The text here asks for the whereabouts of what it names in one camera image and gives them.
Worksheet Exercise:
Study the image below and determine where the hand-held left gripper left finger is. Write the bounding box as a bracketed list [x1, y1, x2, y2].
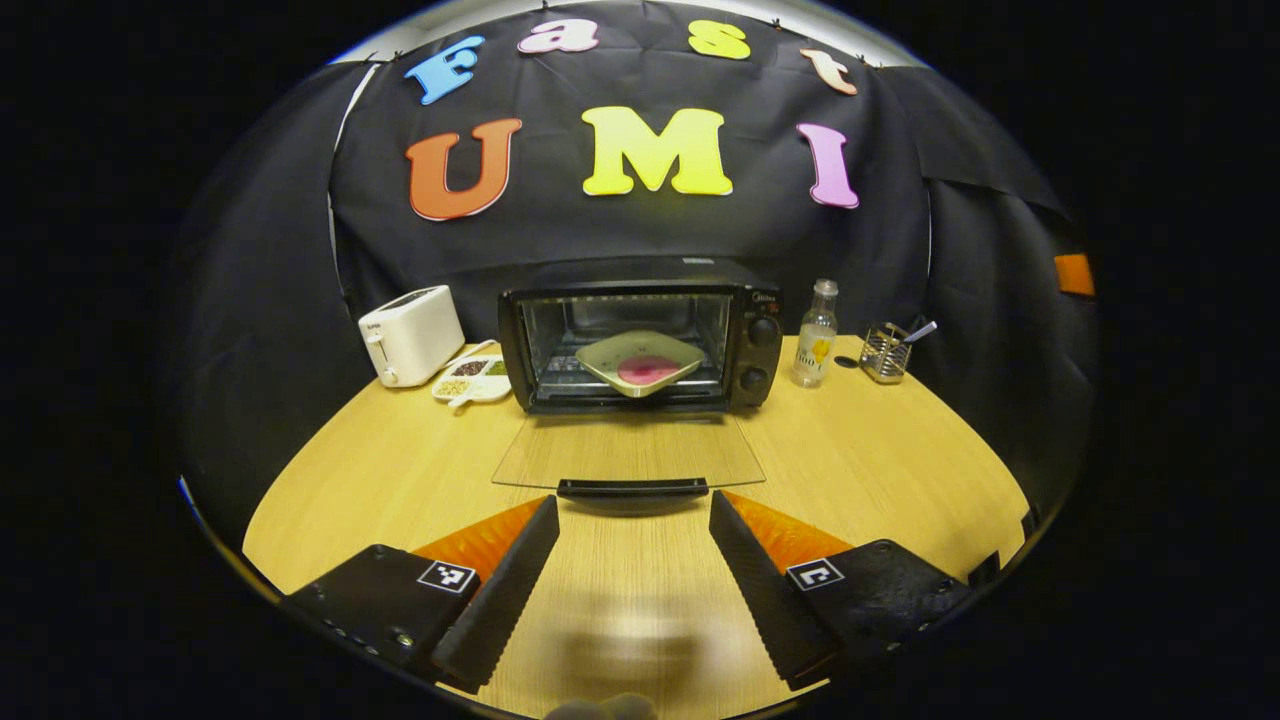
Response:
[282, 495, 561, 693]

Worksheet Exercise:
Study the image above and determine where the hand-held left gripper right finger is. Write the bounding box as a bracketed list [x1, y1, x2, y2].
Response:
[709, 490, 976, 691]

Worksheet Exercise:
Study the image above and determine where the black electric oven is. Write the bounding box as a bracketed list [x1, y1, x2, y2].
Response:
[490, 257, 784, 517]

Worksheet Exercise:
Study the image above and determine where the white rectangular plate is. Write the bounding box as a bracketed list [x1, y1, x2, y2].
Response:
[575, 330, 706, 399]

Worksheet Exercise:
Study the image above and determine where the pink round food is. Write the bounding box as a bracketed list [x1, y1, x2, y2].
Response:
[617, 355, 681, 386]

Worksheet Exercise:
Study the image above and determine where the white divided dish with seeds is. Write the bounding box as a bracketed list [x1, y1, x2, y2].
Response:
[432, 354, 513, 411]

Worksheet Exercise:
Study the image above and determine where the clear glass bottle yellow label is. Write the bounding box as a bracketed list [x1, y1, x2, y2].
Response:
[792, 279, 839, 389]

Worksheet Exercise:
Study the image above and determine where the white toaster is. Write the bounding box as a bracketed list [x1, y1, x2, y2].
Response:
[358, 285, 467, 388]

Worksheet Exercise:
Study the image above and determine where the wire mesh holder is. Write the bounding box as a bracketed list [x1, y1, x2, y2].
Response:
[859, 322, 911, 385]

